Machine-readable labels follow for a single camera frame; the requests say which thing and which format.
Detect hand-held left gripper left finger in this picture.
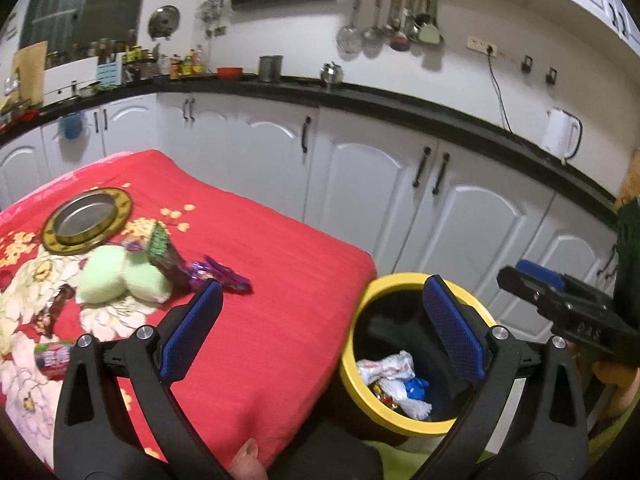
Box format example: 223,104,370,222
52,280,226,480

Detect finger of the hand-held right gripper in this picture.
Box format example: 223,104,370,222
497,265,564,309
515,258,568,291

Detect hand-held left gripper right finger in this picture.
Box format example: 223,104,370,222
417,275,591,480

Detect green foam fruit net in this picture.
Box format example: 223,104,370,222
125,255,174,304
76,245,132,306

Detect blue plastic bag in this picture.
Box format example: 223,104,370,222
402,377,430,404

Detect white plastic bag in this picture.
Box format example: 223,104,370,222
356,351,416,397

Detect green snack packet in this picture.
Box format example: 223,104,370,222
147,222,194,291

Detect white foam fruit net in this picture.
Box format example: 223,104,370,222
400,400,435,421

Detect yellow round trash bin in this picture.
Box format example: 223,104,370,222
340,272,499,437

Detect brown chocolate bar wrapper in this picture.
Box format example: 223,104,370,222
37,284,75,336

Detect pink candy packet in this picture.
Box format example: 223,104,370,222
34,341,76,379

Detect person's right forearm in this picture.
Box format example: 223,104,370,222
587,405,640,462

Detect person's right hand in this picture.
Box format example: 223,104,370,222
574,352,640,417

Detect person's left hand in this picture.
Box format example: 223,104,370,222
231,438,274,480

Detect red floral blanket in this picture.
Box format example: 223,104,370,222
0,149,379,472

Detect pressed wood board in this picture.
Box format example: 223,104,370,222
615,149,640,212

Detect person's green top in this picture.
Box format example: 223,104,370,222
364,439,452,480

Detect white electric kettle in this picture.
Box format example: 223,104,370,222
542,107,584,164

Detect gold rimmed metal plate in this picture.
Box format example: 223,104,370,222
41,187,135,254

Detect person's dark trousers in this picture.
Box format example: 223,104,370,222
270,417,386,480

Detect white lower kitchen cabinets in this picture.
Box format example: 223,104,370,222
0,90,621,342

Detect black kitchen countertop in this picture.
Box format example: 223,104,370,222
0,72,621,231

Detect blue hanging bag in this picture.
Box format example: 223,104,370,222
59,112,84,140

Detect green spatula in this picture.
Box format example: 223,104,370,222
417,19,445,45

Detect row of condiment bottles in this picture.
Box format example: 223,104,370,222
122,44,209,81

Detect blue knife block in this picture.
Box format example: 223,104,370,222
96,60,124,86

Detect metal canister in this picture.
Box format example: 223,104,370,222
258,55,284,84

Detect hanging metal ladles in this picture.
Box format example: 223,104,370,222
384,0,421,53

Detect metal teapot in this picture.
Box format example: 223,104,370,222
320,61,345,86

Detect metal skimmer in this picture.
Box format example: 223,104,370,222
361,0,386,44

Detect row of glass jars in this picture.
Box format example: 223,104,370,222
47,37,138,61

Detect wooden cutting board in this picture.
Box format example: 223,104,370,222
12,41,49,106

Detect dark kitchen window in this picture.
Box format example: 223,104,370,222
20,0,151,61

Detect black kettle cable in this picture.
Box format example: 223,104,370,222
486,47,514,134

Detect wall power socket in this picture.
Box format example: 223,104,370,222
467,35,499,56

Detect wire mesh strainer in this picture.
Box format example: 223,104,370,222
336,0,362,55

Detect wall hung pot lid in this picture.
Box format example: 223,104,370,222
147,5,181,41

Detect small wall utensil rack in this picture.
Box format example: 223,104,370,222
197,0,226,26

